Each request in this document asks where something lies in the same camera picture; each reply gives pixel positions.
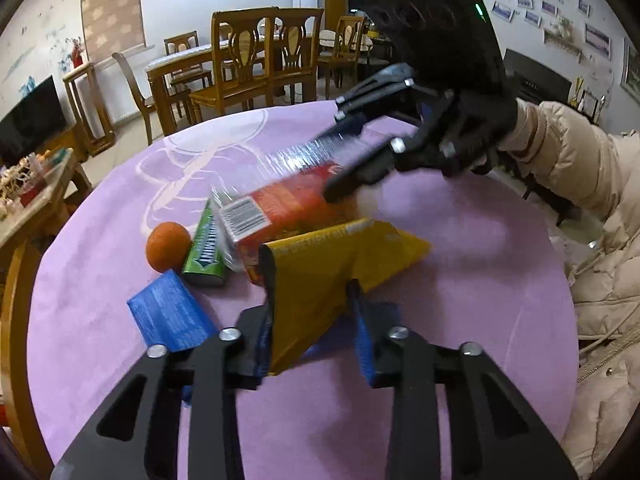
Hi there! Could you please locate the red snack box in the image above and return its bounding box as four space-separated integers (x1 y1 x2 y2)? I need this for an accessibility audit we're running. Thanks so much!
212 136 375 286

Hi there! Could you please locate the blue foil packet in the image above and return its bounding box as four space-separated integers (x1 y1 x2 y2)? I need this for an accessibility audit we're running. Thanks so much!
127 270 217 352

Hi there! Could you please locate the yellow gold foil bag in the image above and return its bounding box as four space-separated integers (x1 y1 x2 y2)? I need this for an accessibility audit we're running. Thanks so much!
259 218 432 375

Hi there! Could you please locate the green gum box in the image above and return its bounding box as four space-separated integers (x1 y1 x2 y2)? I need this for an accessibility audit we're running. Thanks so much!
181 200 227 287

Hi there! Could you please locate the orange fruit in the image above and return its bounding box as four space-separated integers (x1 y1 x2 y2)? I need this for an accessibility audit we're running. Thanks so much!
145 221 192 273

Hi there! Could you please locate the beige jacket forearm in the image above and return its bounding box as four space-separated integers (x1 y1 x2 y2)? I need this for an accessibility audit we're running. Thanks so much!
499 101 639 479

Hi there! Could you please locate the wooden dining chair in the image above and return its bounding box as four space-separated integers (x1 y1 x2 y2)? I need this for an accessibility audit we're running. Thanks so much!
110 51 192 146
271 8 324 104
190 6 276 122

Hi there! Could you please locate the wooden dining chair near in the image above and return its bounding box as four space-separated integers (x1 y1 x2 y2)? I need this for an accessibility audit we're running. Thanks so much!
190 6 276 122

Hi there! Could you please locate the wooden dining table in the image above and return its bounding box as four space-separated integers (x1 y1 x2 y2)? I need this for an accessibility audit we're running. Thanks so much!
145 44 213 136

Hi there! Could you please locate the wooden dining chair left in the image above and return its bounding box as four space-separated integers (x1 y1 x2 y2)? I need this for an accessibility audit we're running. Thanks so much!
110 51 192 146

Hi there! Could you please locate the wooden coffee table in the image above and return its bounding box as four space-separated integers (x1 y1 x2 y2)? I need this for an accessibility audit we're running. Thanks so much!
0 148 94 470

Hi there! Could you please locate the tall wooden plant stand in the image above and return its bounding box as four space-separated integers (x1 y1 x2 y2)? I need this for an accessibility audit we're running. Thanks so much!
62 62 115 156

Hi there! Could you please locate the black flat television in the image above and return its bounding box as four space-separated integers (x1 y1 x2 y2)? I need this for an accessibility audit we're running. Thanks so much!
0 76 67 167

